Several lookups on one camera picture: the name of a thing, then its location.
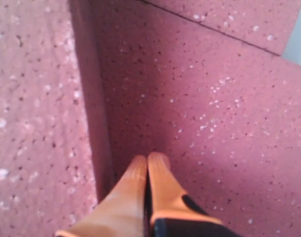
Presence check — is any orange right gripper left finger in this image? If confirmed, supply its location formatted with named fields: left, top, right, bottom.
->
left=55, top=155, right=147, bottom=237

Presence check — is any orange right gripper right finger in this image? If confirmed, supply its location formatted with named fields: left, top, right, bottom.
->
left=148, top=152, right=224, bottom=237

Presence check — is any red brick middle row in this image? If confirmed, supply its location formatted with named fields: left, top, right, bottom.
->
left=92, top=0, right=301, bottom=237

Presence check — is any red brick row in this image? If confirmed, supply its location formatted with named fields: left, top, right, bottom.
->
left=92, top=0, right=301, bottom=237
left=149, top=0, right=301, bottom=55

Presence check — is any red brick right row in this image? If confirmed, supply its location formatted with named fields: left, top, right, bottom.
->
left=149, top=0, right=301, bottom=55

